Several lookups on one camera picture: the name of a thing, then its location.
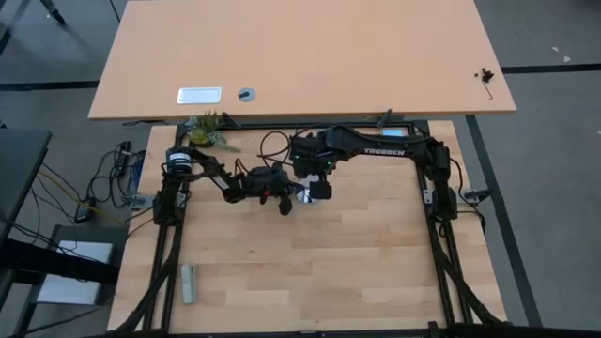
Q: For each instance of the black hex key with screws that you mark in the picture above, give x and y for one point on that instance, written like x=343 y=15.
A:
x=486 y=75

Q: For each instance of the black aluminium frame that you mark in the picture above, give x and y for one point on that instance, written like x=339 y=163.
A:
x=253 y=126

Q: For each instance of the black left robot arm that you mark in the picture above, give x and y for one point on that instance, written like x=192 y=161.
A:
x=188 y=166

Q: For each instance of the grey rectangular block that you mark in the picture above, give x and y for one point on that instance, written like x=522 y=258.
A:
x=188 y=283

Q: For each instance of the beige wooden desk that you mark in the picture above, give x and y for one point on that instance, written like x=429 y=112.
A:
x=305 y=56

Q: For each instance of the black power adapter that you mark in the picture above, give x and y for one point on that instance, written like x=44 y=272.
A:
x=83 y=213

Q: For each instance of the black frame clamp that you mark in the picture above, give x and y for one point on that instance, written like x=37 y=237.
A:
x=231 y=120
x=384 y=118

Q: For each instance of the white flat box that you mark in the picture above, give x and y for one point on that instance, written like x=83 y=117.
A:
x=75 y=272

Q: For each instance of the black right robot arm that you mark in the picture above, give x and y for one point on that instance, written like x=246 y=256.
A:
x=389 y=150

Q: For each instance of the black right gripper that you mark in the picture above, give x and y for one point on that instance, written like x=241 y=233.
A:
x=312 y=155

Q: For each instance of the chrome lamp socket base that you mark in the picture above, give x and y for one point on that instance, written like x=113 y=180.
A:
x=305 y=200

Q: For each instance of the black side desk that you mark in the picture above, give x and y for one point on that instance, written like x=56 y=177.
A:
x=21 y=164

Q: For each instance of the black stand leg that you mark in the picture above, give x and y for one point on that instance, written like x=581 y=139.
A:
x=52 y=11

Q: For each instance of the small artificial potted plant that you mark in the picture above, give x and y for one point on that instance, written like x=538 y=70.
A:
x=203 y=133

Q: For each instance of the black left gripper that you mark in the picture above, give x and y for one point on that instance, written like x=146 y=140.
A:
x=267 y=182

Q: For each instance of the black power plug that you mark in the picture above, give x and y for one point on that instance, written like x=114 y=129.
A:
x=124 y=155

